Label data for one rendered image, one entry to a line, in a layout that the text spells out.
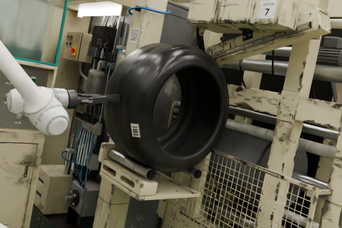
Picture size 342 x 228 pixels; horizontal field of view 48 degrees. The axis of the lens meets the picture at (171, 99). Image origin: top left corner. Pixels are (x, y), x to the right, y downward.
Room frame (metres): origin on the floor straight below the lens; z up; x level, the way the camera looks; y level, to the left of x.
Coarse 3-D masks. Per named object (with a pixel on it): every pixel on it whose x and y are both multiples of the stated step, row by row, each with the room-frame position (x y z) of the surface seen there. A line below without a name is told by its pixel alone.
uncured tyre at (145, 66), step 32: (128, 64) 1.68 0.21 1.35; (160, 64) 1.60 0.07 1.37; (192, 64) 1.68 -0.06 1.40; (128, 96) 1.57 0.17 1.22; (192, 96) 2.08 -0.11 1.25; (224, 96) 1.83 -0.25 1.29; (128, 128) 1.57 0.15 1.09; (192, 128) 2.05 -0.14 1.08; (160, 160) 1.64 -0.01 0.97; (192, 160) 1.75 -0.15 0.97
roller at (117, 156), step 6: (114, 150) 1.87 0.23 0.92; (114, 156) 1.83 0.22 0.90; (120, 156) 1.80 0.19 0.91; (126, 156) 1.79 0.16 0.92; (120, 162) 1.79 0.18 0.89; (126, 162) 1.75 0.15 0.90; (132, 162) 1.72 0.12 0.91; (138, 162) 1.71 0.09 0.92; (132, 168) 1.71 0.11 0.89; (138, 168) 1.67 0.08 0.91; (144, 168) 1.65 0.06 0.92; (150, 168) 1.64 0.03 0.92; (144, 174) 1.63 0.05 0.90; (150, 174) 1.62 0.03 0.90
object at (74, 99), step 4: (68, 92) 1.45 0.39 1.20; (72, 92) 1.46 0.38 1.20; (76, 92) 1.47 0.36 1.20; (72, 96) 1.45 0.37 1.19; (76, 96) 1.46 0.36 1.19; (80, 96) 1.50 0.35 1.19; (72, 100) 1.44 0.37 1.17; (76, 100) 1.45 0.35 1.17; (80, 100) 1.46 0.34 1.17; (72, 104) 1.45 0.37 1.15; (76, 104) 1.46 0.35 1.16; (68, 108) 1.46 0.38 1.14; (72, 108) 1.47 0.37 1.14
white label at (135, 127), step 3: (132, 123) 1.55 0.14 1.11; (132, 126) 1.56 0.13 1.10; (135, 126) 1.55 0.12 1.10; (138, 126) 1.54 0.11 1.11; (132, 129) 1.56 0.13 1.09; (135, 129) 1.55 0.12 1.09; (138, 129) 1.54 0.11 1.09; (132, 132) 1.56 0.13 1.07; (135, 132) 1.56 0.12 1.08; (138, 132) 1.55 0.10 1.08; (132, 135) 1.57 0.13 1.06; (135, 135) 1.56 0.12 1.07; (138, 135) 1.55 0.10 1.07
